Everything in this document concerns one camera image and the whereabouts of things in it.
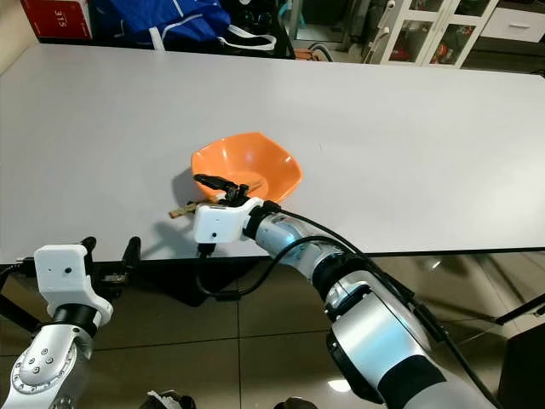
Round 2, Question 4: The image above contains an orange plastic bowl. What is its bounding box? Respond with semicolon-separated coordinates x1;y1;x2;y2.
191;131;303;204

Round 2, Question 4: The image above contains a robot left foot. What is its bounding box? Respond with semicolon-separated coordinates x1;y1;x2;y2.
145;390;188;409

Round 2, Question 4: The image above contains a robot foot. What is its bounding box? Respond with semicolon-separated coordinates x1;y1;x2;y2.
145;390;188;409
277;396;320;409

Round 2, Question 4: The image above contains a black bag with white trim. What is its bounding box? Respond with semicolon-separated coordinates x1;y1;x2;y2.
217;24;280;54

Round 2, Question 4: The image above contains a blue fabric bag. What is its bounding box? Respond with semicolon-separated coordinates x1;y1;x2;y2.
94;0;227;49

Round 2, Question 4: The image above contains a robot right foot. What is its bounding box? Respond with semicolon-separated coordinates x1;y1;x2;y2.
277;396;320;409

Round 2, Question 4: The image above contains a red box with white print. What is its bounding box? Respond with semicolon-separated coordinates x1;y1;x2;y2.
21;0;93;41

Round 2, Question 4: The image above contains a black metal table leg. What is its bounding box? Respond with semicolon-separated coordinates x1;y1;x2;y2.
494;290;545;326

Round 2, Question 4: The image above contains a white glass door cabinet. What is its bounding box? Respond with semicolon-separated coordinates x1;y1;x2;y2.
358;0;545;71

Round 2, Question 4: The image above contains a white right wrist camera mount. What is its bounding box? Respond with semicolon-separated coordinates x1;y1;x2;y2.
192;196;264;247

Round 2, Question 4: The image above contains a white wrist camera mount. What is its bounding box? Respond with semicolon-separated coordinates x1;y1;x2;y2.
192;196;264;247
34;245;114;325

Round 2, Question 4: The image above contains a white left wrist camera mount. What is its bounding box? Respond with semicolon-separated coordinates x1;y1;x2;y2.
34;245;114;325

